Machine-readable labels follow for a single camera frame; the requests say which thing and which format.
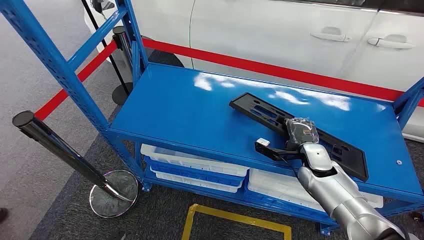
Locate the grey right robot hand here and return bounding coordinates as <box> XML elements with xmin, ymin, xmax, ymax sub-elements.
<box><xmin>284</xmin><ymin>117</ymin><xmax>320</xmax><ymax>152</ymax></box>

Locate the long black plastic part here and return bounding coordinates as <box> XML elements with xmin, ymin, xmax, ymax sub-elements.
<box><xmin>228</xmin><ymin>92</ymin><xmax>370</xmax><ymax>182</ymax></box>

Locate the blue metal shelf rack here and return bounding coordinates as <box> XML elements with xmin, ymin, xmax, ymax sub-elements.
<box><xmin>0</xmin><ymin>0</ymin><xmax>424</xmax><ymax>237</ymax></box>

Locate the white plastic bin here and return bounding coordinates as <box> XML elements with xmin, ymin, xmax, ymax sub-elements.
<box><xmin>149</xmin><ymin>166</ymin><xmax>243</xmax><ymax>194</ymax></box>
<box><xmin>140</xmin><ymin>143</ymin><xmax>250</xmax><ymax>177</ymax></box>
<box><xmin>247</xmin><ymin>168</ymin><xmax>384</xmax><ymax>210</ymax></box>
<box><xmin>247</xmin><ymin>183</ymin><xmax>327</xmax><ymax>214</ymax></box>

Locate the red barrier belt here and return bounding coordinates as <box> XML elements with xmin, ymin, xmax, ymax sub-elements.
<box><xmin>34</xmin><ymin>40</ymin><xmax>119</xmax><ymax>121</ymax></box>
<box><xmin>142</xmin><ymin>38</ymin><xmax>424</xmax><ymax>108</ymax></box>

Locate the blue plastic bin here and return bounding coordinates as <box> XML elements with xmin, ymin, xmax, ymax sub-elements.
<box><xmin>243</xmin><ymin>185</ymin><xmax>334</xmax><ymax>223</ymax></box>
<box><xmin>144</xmin><ymin>156</ymin><xmax>246</xmax><ymax>188</ymax></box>

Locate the white car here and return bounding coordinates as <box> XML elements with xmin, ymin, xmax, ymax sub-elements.
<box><xmin>84</xmin><ymin>0</ymin><xmax>424</xmax><ymax>143</ymax></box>

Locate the yellow floor tape square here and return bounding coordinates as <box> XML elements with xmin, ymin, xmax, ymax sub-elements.
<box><xmin>181</xmin><ymin>203</ymin><xmax>293</xmax><ymax>240</ymax></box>

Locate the thin black stand pole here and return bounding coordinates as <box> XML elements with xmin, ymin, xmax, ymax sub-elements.
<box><xmin>81</xmin><ymin>0</ymin><xmax>131</xmax><ymax>95</ymax></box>

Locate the white car door handle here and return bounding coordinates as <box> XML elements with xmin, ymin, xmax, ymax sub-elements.
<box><xmin>309</xmin><ymin>26</ymin><xmax>353</xmax><ymax>43</ymax></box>
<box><xmin>366</xmin><ymin>34</ymin><xmax>416</xmax><ymax>50</ymax></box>

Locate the dark stanchion post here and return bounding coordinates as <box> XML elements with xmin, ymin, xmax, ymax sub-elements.
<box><xmin>111</xmin><ymin>25</ymin><xmax>135</xmax><ymax>106</ymax></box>

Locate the chrome stanchion post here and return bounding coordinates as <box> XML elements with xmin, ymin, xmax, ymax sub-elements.
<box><xmin>12</xmin><ymin>110</ymin><xmax>140</xmax><ymax>219</ymax></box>

